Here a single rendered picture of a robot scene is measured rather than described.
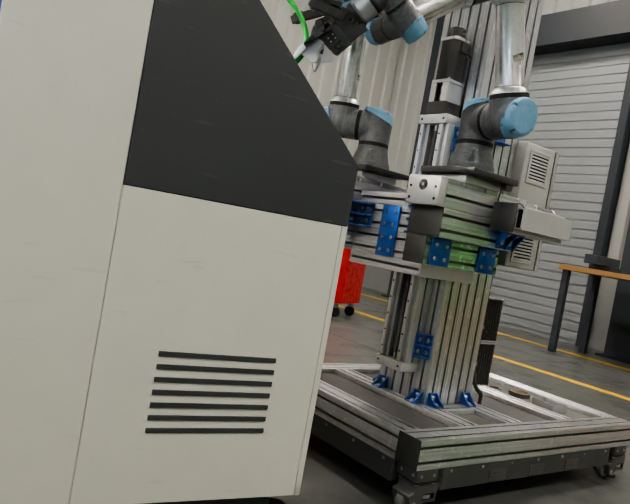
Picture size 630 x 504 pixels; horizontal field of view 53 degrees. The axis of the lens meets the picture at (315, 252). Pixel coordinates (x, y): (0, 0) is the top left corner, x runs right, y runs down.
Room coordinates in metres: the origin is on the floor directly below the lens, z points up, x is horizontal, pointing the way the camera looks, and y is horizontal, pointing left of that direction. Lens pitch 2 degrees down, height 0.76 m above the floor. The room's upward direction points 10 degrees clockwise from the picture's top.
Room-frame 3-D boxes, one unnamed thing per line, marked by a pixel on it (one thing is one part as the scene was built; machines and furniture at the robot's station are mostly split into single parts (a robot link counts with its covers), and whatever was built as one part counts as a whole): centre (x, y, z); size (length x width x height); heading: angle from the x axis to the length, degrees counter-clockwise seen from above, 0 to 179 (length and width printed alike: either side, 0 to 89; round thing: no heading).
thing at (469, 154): (2.04, -0.45, 1.09); 0.15 x 0.15 x 0.10
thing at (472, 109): (2.03, -0.45, 1.20); 0.13 x 0.12 x 0.14; 26
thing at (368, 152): (2.43, -0.15, 1.09); 0.15 x 0.15 x 0.10
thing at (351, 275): (6.28, -0.11, 0.43); 0.70 x 0.46 x 0.86; 62
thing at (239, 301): (1.80, 0.35, 0.39); 0.70 x 0.58 x 0.79; 29
